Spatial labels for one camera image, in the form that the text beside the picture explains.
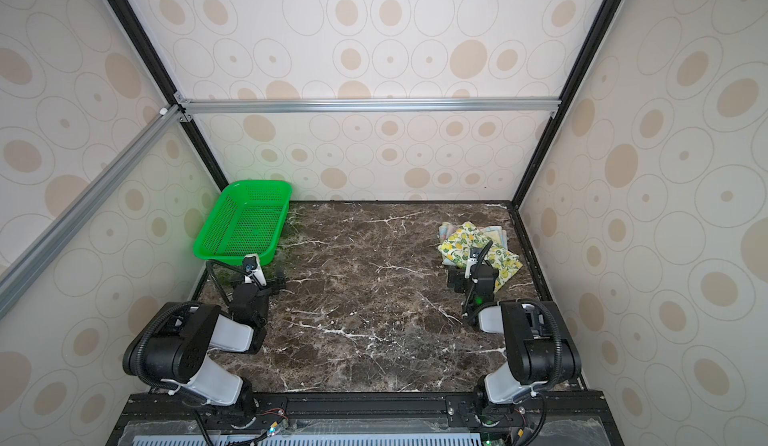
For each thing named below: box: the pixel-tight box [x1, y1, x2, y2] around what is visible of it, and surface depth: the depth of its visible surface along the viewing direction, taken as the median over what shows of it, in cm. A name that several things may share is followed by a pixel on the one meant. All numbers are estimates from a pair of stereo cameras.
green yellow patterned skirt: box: [438, 221, 524, 291], surface depth 102 cm
